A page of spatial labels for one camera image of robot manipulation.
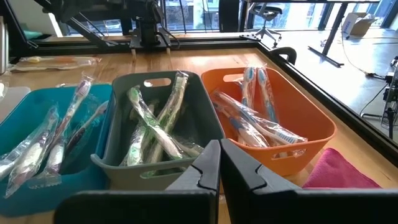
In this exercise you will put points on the teal plastic bin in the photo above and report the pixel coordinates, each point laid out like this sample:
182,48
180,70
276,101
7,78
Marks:
25,112

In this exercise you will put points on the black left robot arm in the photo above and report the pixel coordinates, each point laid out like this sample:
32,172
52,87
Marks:
146,28

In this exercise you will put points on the grey plastic bin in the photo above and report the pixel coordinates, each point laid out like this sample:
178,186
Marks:
121,124

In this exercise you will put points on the small teal object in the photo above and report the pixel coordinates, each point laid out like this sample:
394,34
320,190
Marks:
32,34

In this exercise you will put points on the orange plastic bin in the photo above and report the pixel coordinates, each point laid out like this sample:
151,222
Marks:
311,124

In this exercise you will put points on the black office chair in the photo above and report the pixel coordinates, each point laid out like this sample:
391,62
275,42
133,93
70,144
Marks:
265,10

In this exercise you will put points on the blue toothbrush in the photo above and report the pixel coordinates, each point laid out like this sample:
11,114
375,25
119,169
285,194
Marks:
248,133
248,76
280,133
263,81

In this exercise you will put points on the black office desk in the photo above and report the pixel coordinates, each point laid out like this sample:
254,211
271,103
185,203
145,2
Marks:
335,28

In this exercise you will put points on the pink folded cloth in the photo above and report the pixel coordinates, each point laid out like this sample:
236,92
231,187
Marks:
332,168

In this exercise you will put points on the black upright panel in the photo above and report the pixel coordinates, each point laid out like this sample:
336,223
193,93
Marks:
229,15

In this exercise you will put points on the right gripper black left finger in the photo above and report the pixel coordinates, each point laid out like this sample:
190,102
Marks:
205,174

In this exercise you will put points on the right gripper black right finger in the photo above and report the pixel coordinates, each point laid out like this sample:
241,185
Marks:
239,180

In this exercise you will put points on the brown cardboard box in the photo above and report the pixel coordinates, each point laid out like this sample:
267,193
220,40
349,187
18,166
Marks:
360,26

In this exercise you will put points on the silver aluminium post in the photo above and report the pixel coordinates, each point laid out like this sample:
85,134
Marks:
3,46

